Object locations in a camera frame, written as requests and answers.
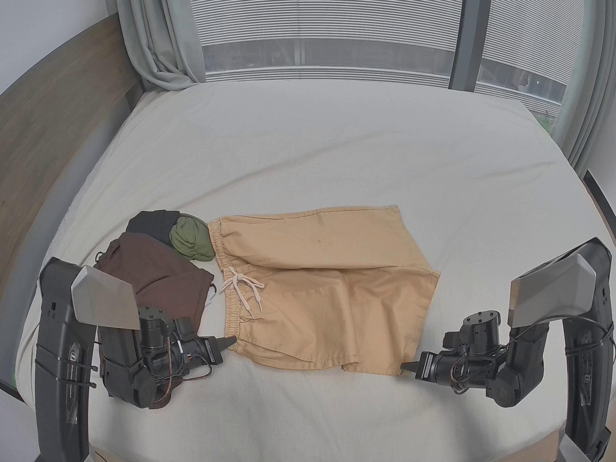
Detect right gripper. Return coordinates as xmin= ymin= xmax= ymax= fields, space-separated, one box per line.
xmin=415 ymin=351 xmax=453 ymax=385

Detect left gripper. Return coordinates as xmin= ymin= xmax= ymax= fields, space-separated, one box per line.
xmin=190 ymin=336 xmax=224 ymax=367

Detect tan shorts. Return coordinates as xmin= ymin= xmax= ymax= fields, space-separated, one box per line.
xmin=206 ymin=203 xmax=442 ymax=376

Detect bed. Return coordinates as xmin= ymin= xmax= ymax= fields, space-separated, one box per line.
xmin=0 ymin=15 xmax=616 ymax=462

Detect brown garment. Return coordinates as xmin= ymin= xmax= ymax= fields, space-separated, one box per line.
xmin=94 ymin=233 xmax=216 ymax=410

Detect green garment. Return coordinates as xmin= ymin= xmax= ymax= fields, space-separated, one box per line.
xmin=169 ymin=214 xmax=214 ymax=262

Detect black garment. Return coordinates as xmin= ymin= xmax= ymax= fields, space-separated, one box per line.
xmin=126 ymin=210 xmax=181 ymax=248

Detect grey-green curtain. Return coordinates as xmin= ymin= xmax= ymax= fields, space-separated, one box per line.
xmin=102 ymin=0 xmax=208 ymax=92
xmin=549 ymin=0 xmax=616 ymax=172

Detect window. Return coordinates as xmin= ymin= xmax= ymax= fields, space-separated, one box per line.
xmin=183 ymin=0 xmax=597 ymax=116

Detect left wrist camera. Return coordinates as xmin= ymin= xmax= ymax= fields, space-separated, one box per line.
xmin=173 ymin=317 xmax=197 ymax=341

